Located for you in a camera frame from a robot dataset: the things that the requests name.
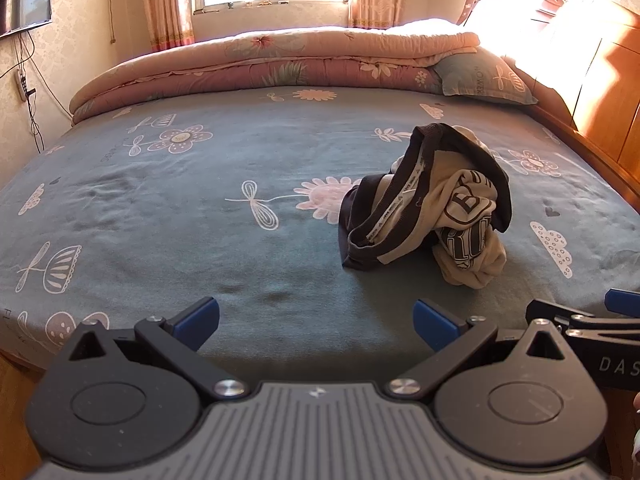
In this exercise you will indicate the bed with blue floral sheet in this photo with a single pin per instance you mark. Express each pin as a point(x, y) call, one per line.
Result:
point(200, 235)

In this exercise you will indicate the blue-green floral pillow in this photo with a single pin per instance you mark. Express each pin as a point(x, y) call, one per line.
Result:
point(480, 77)

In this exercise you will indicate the wooden headboard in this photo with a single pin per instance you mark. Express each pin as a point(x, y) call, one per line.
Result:
point(600, 90)

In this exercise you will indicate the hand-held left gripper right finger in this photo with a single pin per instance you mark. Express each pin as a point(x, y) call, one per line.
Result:
point(435, 322)

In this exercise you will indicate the wall television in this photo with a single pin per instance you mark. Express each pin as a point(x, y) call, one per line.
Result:
point(25, 0)

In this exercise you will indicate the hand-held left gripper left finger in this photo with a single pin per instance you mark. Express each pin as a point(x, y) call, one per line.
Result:
point(197, 322)

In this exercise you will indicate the pink floral folded quilt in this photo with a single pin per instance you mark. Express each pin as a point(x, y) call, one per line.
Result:
point(250, 60)

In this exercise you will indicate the white and navy raglan sweatshirt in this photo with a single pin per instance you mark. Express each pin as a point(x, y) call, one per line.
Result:
point(400, 220)

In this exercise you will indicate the white power strip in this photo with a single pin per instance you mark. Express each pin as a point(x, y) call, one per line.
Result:
point(20, 85)

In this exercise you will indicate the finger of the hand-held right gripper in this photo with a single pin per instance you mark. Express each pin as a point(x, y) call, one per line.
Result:
point(575, 319)
point(624, 302)

